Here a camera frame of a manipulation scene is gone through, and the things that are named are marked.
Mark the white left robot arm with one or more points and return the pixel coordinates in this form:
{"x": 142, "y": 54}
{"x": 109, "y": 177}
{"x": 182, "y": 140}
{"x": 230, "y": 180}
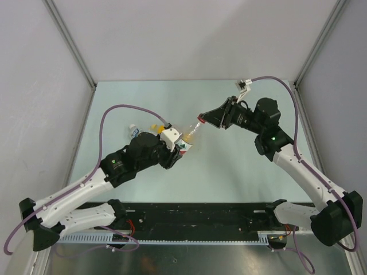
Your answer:
{"x": 59, "y": 214}

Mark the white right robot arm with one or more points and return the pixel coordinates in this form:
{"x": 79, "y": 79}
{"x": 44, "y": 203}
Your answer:
{"x": 335, "y": 213}

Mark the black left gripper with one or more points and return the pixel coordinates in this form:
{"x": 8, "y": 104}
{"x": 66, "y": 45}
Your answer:
{"x": 171, "y": 157}

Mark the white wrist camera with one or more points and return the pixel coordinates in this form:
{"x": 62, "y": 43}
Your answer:
{"x": 170, "y": 136}
{"x": 243, "y": 87}

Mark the red bottle cap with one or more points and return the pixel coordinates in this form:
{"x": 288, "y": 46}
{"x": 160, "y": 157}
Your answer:
{"x": 201, "y": 120}

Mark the yellow juice bottle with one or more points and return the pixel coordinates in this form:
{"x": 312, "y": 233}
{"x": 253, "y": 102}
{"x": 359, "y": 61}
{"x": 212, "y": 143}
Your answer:
{"x": 157, "y": 129}

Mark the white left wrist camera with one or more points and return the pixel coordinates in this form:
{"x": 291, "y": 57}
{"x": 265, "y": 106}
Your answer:
{"x": 170, "y": 136}

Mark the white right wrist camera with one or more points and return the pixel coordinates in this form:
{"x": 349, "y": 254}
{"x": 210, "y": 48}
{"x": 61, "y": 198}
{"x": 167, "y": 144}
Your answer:
{"x": 243, "y": 87}

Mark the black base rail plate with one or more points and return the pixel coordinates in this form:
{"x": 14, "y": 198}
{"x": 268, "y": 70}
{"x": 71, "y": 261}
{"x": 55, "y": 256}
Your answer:
{"x": 223, "y": 221}

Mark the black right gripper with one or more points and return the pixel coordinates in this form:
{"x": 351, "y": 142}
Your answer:
{"x": 217, "y": 117}

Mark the grey slotted cable duct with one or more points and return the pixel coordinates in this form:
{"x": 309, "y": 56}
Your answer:
{"x": 110, "y": 238}

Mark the clear red-label water bottle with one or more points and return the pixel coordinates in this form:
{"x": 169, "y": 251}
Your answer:
{"x": 189, "y": 137}

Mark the blue-label clear drink bottle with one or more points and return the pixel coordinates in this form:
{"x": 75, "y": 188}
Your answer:
{"x": 134, "y": 131}

